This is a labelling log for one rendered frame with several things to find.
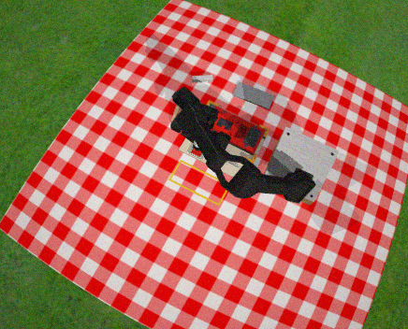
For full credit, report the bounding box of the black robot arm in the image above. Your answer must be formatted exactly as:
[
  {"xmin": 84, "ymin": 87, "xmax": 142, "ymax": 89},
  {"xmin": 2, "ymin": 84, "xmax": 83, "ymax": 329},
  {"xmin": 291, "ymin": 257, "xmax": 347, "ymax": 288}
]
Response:
[{"xmin": 172, "ymin": 87, "xmax": 316, "ymax": 204}]

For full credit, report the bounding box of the black wheel with grey hub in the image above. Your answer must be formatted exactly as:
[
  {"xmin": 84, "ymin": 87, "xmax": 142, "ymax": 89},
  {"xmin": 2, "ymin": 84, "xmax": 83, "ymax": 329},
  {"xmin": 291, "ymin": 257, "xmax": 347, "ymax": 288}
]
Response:
[{"xmin": 193, "ymin": 140, "xmax": 200, "ymax": 150}]

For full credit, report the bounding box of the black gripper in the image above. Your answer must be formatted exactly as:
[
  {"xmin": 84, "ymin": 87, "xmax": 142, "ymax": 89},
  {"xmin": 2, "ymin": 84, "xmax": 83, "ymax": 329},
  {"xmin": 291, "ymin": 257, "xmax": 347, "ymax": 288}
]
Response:
[{"xmin": 170, "ymin": 112, "xmax": 231, "ymax": 150}]

